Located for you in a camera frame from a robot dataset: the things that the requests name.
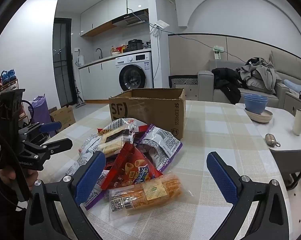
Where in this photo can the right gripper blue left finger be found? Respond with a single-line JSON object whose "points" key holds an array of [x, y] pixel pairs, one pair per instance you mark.
{"points": [[74, 191]]}

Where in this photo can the red white noodle snack bag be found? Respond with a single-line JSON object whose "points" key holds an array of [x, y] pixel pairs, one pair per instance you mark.
{"points": [[86, 151]]}

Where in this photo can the cardboard box on floor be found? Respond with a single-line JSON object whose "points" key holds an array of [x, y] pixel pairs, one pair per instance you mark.
{"points": [[64, 115]]}

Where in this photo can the white power strip on wall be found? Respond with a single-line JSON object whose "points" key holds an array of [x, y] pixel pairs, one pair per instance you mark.
{"points": [[161, 24]]}

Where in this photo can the beige plates stack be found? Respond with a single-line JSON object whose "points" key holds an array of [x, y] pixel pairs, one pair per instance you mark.
{"points": [[263, 118]]}

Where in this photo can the purple silver snack bag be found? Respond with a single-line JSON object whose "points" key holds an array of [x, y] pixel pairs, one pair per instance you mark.
{"points": [[160, 145]]}

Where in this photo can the small beige key pouch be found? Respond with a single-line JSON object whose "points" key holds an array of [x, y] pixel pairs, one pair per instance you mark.
{"points": [[271, 140]]}

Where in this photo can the brown SF cardboard box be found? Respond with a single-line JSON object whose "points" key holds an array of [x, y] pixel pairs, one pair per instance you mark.
{"points": [[163, 107]]}

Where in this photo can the clear cracker pack black label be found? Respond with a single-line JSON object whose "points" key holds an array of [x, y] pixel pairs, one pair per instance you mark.
{"points": [[112, 142]]}

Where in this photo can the white marble coffee table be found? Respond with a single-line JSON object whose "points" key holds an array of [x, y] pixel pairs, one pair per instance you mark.
{"points": [[288, 155]]}

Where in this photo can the white cup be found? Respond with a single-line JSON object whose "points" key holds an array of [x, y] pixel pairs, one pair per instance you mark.
{"points": [[297, 123]]}

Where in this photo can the shoe rack with shoes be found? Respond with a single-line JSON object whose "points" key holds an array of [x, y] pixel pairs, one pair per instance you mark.
{"points": [[3, 89]]}

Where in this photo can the black range hood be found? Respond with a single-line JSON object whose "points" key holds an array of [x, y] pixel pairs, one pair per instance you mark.
{"points": [[132, 19]]}

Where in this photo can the white kitchen cabinets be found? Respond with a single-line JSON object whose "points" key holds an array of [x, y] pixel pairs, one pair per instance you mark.
{"points": [[98, 18]]}

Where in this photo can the grey sofa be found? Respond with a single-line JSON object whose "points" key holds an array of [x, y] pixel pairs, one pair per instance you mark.
{"points": [[287, 66]]}

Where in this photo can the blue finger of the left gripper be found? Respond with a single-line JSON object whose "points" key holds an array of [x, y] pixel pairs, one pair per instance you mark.
{"points": [[47, 150], [50, 127]]}

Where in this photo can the clear-wrapped orange bread loaf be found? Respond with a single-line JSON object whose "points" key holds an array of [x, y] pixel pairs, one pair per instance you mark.
{"points": [[142, 197]]}

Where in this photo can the black patterned playpen fence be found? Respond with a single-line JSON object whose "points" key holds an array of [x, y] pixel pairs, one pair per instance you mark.
{"points": [[187, 82]]}

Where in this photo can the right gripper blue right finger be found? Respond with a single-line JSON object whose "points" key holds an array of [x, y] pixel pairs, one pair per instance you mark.
{"points": [[237, 190]]}

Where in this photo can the grey clothes pile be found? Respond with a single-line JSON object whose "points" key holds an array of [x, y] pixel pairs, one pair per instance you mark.
{"points": [[259, 75]]}

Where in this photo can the light blue pillow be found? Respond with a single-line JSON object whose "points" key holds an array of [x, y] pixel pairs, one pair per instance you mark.
{"points": [[295, 87]]}

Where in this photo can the black glass door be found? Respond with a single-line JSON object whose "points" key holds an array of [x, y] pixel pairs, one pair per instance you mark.
{"points": [[62, 61]]}

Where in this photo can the person's left hand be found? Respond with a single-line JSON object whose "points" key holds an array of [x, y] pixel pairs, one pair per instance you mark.
{"points": [[8, 176]]}

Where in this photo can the black jacket on sofa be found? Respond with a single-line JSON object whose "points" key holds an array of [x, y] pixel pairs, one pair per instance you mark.
{"points": [[227, 80]]}

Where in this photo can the blue stacked bowls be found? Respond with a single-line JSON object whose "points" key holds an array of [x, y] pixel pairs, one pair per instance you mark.
{"points": [[255, 103]]}

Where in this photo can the white front-load washing machine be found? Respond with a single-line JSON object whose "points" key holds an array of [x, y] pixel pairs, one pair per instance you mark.
{"points": [[135, 71]]}

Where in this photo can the red cone snack bag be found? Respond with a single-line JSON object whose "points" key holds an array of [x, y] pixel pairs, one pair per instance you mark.
{"points": [[130, 167]]}

